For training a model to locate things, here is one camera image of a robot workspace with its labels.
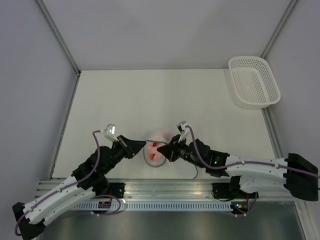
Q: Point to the aluminium frame rail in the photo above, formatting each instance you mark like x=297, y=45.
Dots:
x=169, y=189

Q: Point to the white perforated plastic basket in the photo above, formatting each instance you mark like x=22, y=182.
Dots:
x=253, y=84

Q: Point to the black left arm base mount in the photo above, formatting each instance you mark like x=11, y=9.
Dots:
x=116, y=189

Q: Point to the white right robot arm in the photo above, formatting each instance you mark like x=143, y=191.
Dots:
x=292, y=174

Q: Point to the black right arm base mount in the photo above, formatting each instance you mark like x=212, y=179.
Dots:
x=222, y=192

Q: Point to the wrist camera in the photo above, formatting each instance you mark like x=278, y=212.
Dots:
x=109, y=132
x=184, y=130

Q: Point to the white slotted cable duct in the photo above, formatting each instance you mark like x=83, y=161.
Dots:
x=166, y=206

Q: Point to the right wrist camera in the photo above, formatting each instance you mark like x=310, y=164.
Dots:
x=184, y=130

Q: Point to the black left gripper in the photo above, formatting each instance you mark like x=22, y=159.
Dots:
x=131, y=147

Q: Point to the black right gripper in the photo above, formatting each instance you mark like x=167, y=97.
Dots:
x=170, y=150

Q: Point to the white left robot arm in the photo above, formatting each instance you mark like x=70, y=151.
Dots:
x=86, y=182

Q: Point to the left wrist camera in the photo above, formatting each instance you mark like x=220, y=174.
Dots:
x=109, y=132

